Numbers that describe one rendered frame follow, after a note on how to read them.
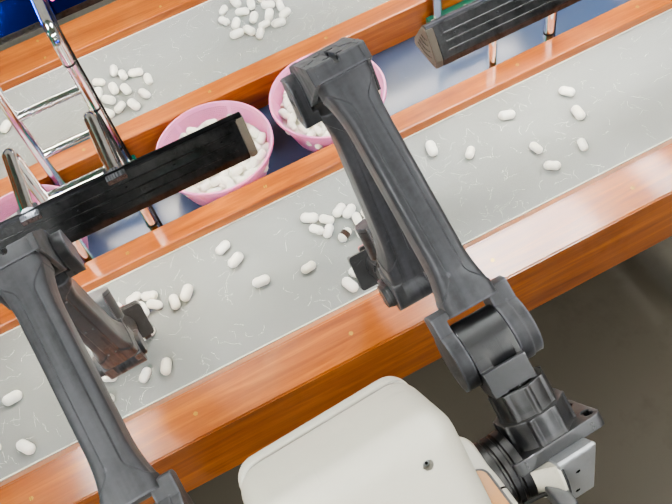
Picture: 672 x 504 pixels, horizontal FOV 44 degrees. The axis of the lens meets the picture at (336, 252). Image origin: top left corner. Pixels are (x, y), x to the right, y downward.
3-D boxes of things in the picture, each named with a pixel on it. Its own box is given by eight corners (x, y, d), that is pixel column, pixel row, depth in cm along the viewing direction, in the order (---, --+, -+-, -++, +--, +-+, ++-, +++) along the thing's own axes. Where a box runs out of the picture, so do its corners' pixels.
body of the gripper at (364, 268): (345, 256, 142) (357, 265, 135) (397, 229, 144) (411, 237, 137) (360, 289, 144) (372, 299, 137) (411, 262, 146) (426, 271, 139)
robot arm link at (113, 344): (-11, 297, 101) (70, 254, 103) (-27, 261, 103) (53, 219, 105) (105, 389, 140) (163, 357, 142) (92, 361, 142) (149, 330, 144)
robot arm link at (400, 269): (290, 88, 100) (368, 46, 101) (275, 72, 104) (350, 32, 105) (393, 323, 127) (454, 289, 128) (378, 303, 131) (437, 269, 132)
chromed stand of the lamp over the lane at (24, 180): (204, 302, 172) (128, 167, 135) (115, 346, 169) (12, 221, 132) (173, 236, 182) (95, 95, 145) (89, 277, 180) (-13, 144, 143)
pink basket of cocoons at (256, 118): (305, 162, 188) (298, 134, 181) (221, 240, 180) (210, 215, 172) (226, 111, 201) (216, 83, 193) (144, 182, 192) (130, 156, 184)
